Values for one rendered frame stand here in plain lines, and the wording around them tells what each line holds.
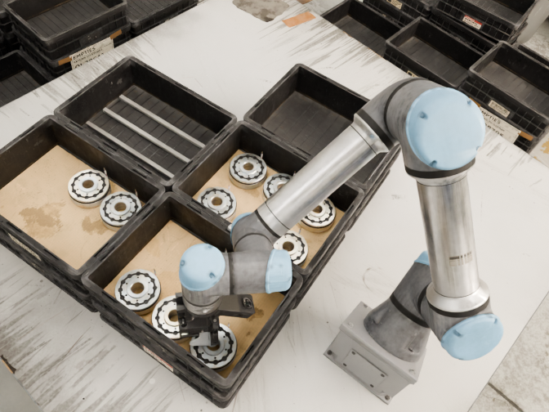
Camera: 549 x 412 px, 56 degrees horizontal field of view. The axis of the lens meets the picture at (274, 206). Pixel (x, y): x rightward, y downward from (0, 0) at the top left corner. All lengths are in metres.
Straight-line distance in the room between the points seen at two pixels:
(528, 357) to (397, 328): 1.30
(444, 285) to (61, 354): 0.90
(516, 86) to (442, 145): 1.75
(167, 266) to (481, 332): 0.72
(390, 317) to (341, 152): 0.41
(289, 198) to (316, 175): 0.07
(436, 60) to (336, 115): 1.16
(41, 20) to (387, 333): 1.95
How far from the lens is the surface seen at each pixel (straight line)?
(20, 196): 1.46
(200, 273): 0.85
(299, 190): 0.97
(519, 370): 2.38
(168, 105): 1.60
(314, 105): 1.63
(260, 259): 0.89
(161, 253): 1.30
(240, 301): 1.06
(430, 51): 2.74
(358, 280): 1.46
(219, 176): 1.42
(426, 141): 0.82
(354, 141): 0.96
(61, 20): 2.51
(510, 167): 1.89
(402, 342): 1.19
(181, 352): 1.09
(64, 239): 1.36
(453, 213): 0.92
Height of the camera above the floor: 1.97
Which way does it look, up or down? 56 degrees down
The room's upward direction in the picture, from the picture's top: 11 degrees clockwise
